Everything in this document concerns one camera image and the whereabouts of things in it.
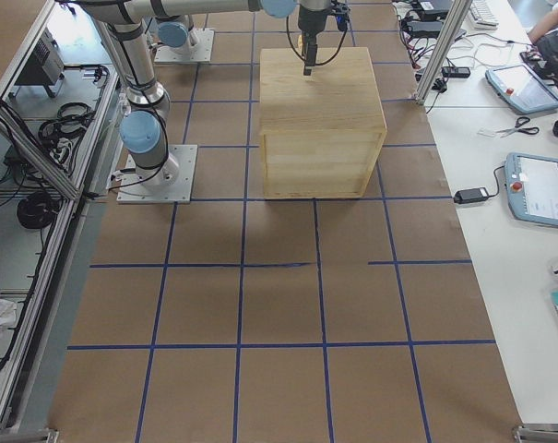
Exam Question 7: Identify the lower teach pendant tablet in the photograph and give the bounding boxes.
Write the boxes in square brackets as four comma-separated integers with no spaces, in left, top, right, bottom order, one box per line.
[505,152,558,228]

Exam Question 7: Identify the aluminium frame rack left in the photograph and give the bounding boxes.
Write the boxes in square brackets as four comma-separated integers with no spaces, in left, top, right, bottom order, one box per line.
[0,1,119,433]

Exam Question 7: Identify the teach pendant tablet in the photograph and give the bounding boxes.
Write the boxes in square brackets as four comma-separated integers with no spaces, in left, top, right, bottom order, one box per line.
[505,152,558,228]
[485,64,558,115]

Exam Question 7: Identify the seated person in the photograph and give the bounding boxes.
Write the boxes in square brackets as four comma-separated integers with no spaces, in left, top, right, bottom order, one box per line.
[528,4,558,86]

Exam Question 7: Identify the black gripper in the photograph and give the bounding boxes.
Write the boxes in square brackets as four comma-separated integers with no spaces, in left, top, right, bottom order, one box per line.
[298,0,349,76]

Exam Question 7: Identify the upper teach pendant tablet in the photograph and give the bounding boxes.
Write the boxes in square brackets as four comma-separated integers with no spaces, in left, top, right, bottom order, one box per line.
[485,64,558,115]

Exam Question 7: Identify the coiled black cable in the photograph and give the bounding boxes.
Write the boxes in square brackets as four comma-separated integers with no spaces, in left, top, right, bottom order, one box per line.
[16,190,61,231]

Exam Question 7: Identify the wooden drawer cabinet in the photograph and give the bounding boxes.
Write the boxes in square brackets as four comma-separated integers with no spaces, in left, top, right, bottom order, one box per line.
[259,47,387,199]

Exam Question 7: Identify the grey control box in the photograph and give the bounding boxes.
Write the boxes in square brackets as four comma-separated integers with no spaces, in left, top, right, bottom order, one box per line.
[15,28,65,98]

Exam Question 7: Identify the small black device box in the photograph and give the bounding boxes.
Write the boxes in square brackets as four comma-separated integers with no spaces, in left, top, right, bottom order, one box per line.
[441,66,471,78]

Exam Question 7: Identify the black handled scissors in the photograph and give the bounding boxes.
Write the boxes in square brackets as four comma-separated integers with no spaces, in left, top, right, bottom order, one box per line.
[496,116,540,138]

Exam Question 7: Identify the white keyboard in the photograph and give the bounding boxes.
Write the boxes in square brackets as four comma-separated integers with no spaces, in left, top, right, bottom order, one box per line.
[469,0,499,28]

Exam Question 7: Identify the aluminium frame post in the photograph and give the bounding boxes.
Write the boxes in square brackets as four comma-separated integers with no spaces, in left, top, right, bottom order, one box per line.
[415,0,472,105]

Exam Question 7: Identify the black power supply top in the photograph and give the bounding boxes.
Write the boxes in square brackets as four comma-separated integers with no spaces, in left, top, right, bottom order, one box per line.
[401,18,445,39]

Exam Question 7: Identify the black power adapter brick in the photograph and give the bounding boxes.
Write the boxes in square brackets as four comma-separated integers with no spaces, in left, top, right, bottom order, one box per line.
[453,187,490,205]

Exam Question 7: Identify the brown paper floor mat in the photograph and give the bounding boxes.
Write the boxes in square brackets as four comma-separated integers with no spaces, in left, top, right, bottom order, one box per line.
[48,1,518,442]

